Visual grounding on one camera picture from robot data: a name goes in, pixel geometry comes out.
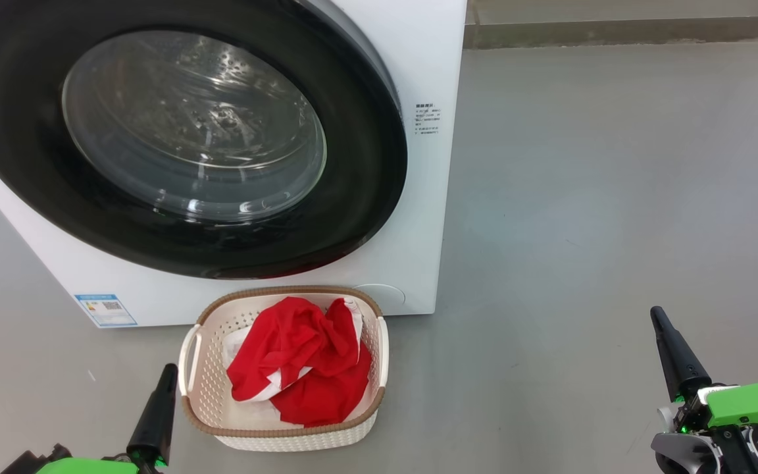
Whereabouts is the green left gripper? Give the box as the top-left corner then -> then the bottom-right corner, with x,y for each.
34,363 -> 180,474

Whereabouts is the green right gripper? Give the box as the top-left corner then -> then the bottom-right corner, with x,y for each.
649,305 -> 758,456

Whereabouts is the red garment with white trim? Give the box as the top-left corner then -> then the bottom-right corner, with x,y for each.
226,296 -> 374,428

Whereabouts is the cream perforated basket brown rim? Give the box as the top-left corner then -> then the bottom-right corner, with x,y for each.
178,285 -> 390,453

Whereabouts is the white front-load washing machine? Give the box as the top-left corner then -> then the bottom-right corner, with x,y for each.
0,0 -> 469,329

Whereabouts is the blue energy label sticker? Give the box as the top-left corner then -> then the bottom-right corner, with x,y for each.
74,294 -> 138,329

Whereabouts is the round drain filter cover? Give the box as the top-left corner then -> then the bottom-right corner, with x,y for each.
351,284 -> 407,311

